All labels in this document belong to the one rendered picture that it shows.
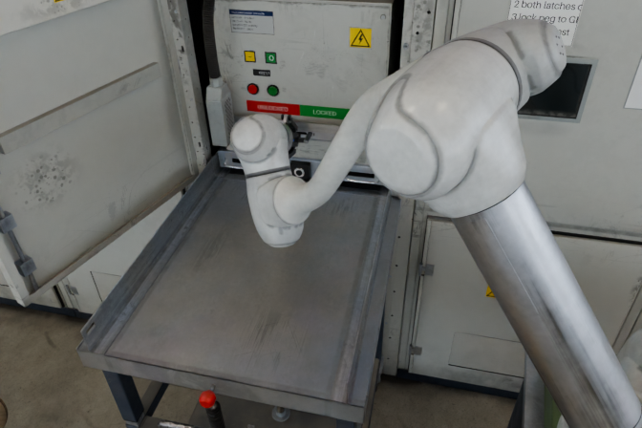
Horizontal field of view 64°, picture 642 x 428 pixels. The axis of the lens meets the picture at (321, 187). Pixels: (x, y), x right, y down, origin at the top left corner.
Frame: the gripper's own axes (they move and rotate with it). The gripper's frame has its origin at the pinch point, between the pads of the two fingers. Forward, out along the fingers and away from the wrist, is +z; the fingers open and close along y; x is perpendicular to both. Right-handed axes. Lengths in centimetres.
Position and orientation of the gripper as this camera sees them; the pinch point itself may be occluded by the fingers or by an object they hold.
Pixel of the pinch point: (296, 139)
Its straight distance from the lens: 145.6
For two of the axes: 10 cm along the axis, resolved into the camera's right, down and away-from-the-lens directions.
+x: 9.8, 1.1, -1.9
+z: 2.0, -0.8, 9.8
